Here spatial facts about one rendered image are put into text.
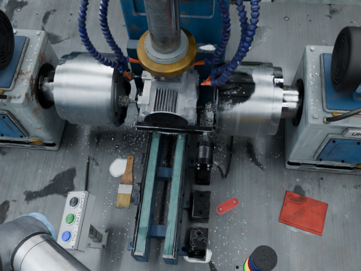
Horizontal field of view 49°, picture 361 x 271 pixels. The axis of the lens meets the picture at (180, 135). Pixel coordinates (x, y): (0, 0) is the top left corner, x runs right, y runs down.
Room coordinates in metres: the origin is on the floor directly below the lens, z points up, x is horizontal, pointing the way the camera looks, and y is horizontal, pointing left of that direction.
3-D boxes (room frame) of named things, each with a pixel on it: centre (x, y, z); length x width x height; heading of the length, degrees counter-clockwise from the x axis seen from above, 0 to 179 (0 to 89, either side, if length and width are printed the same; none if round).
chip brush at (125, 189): (0.51, 0.21, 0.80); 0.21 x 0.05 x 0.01; 169
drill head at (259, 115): (0.67, -0.26, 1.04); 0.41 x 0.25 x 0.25; 80
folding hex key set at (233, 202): (0.38, -0.14, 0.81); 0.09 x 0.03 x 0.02; 113
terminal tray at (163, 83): (0.76, 0.02, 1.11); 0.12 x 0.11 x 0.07; 170
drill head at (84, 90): (0.78, 0.33, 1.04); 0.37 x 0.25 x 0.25; 80
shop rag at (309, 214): (0.34, -0.41, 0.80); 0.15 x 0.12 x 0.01; 65
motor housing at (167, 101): (0.72, 0.03, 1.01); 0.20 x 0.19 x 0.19; 170
